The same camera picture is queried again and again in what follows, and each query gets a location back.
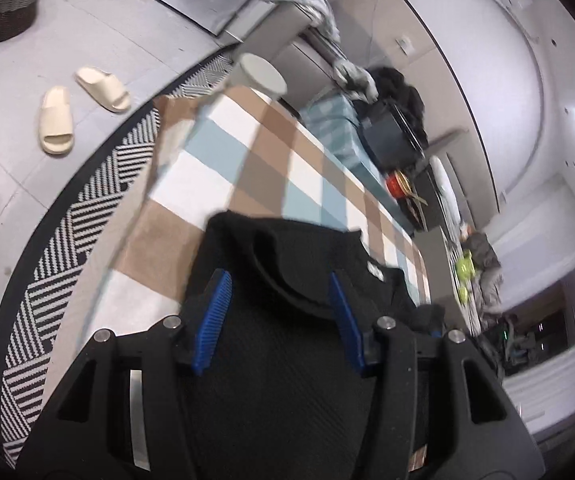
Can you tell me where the white pillow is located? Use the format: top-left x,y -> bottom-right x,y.
428,155 -> 461,226

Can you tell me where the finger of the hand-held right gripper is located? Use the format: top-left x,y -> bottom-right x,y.
416,304 -> 447,338

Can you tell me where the small grey side table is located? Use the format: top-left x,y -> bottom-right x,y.
414,225 -> 461,311

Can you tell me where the dark grey cooker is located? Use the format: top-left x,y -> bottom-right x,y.
355,100 -> 425,168

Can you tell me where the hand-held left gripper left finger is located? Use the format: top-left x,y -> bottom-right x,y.
14,269 -> 233,480

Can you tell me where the grey white cloth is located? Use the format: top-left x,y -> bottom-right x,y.
332,60 -> 381,103

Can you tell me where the checkered table cloth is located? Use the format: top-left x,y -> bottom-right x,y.
74,85 -> 433,466

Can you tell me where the round white stool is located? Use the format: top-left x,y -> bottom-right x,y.
230,52 -> 288,98

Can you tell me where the black white striped rug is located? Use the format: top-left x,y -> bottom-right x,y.
0,50 -> 238,468

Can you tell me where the cream slipper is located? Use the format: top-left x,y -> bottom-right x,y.
40,86 -> 75,157
76,66 -> 132,113

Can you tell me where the black knit sweater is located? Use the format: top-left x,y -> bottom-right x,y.
180,210 -> 448,480

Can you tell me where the dark food tray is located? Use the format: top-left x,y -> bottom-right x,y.
407,172 -> 448,233

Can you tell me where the grey clothes heap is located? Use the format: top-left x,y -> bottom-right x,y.
462,230 -> 504,316

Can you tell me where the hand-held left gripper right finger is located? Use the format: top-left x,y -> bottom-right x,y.
328,271 -> 551,480

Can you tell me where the light blue table cover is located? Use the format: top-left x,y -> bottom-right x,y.
300,97 -> 393,196

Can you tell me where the grey sofa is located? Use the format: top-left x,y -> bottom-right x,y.
222,2 -> 368,121

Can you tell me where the black jacket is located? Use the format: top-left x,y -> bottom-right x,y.
367,66 -> 428,151

